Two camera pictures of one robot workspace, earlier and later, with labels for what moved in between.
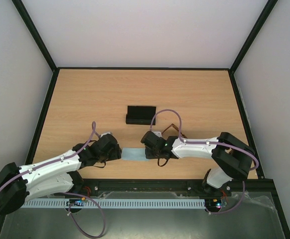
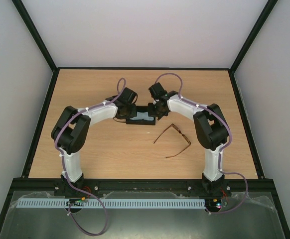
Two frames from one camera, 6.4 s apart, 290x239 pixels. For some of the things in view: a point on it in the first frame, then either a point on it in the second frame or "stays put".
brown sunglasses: x=184 y=136 stays put
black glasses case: x=140 y=115 stays put
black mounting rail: x=265 y=186 stays put
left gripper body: x=115 y=155 -> x=129 y=113
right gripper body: x=148 y=153 -> x=156 y=112
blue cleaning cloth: x=134 y=154 -> x=142 y=115
